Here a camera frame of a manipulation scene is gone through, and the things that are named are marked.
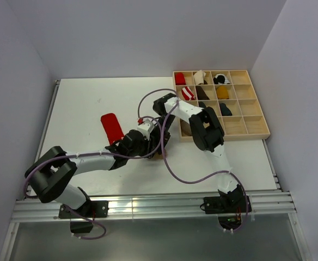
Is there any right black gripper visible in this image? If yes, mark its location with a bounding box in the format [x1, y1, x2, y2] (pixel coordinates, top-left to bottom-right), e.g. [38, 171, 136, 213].
[148, 114, 176, 154]

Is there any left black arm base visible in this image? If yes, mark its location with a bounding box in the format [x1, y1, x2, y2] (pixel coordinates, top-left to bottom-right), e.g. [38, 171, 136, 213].
[58, 200, 109, 236]

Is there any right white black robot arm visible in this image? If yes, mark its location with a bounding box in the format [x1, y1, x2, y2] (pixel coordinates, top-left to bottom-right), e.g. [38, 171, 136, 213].
[152, 94, 250, 214]

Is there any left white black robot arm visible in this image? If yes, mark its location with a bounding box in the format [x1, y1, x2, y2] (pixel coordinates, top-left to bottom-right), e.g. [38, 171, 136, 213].
[23, 126, 162, 217]

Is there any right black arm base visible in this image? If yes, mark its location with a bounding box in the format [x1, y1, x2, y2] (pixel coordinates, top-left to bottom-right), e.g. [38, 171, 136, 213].
[200, 195, 252, 232]

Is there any red patterned sock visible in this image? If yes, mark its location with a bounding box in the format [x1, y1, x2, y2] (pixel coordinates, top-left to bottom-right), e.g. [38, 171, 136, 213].
[100, 113, 124, 145]

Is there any rolled taupe sock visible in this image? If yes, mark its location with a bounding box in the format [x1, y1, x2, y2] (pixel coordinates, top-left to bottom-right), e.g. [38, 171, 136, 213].
[180, 121, 192, 136]

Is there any rolled red white striped sock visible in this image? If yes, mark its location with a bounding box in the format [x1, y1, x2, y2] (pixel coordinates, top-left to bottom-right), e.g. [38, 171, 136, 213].
[181, 86, 196, 101]

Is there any rolled dark brown sock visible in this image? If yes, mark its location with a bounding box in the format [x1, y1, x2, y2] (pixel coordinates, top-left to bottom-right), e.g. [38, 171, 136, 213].
[195, 85, 210, 101]

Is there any rolled dark teal sock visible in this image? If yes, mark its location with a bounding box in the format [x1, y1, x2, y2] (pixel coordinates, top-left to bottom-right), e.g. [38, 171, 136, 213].
[219, 103, 233, 116]

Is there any rolled cream sock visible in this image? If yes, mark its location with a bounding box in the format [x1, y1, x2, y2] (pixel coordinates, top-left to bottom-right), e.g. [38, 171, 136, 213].
[193, 70, 206, 85]

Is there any rolled mustard yellow sock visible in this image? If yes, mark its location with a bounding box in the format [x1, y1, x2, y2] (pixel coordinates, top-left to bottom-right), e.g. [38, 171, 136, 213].
[216, 86, 229, 100]

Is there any rolled black white sock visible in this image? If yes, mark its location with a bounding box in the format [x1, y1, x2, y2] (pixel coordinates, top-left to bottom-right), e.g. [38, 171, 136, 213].
[213, 73, 231, 84]

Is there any wooden compartment tray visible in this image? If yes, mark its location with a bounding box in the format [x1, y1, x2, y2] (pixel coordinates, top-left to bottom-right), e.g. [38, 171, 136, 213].
[173, 70, 271, 141]

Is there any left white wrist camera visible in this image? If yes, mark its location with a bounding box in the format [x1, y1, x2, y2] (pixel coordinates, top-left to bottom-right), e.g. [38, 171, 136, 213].
[137, 118, 155, 140]

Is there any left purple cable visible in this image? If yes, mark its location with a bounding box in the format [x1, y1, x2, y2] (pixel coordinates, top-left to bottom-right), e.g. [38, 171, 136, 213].
[23, 115, 165, 240]

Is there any aluminium frame rail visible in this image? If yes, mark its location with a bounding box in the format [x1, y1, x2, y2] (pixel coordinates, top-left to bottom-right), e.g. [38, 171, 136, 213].
[10, 189, 297, 223]

